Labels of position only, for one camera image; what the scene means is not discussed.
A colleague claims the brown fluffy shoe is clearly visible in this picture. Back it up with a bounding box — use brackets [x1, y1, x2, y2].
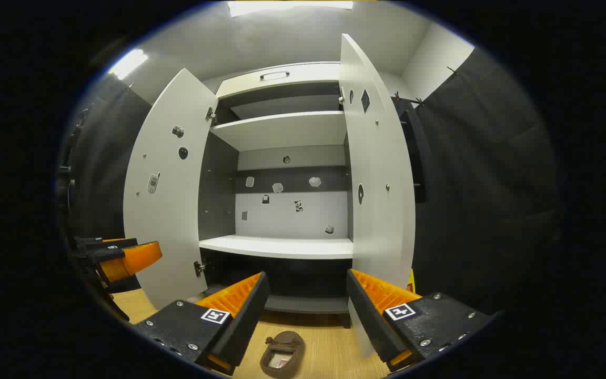
[259, 331, 305, 379]

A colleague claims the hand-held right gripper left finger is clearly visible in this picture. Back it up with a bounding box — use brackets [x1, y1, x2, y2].
[134, 272, 271, 376]

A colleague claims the white shoe cabinet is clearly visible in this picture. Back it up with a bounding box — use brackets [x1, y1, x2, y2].
[198, 62, 355, 330]

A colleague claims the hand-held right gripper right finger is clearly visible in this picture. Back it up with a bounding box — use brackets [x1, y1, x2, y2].
[346, 268, 494, 372]

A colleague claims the large ceiling light panel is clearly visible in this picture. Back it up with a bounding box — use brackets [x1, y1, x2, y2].
[228, 0, 354, 17]

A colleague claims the white cabinet drawer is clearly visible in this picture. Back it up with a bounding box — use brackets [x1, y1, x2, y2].
[215, 62, 341, 99]

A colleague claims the white cabinet door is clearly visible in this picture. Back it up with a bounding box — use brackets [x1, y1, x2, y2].
[123, 67, 219, 310]
[339, 33, 417, 360]

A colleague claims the small ceiling light panel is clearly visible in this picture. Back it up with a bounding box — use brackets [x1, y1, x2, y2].
[108, 49, 149, 81]

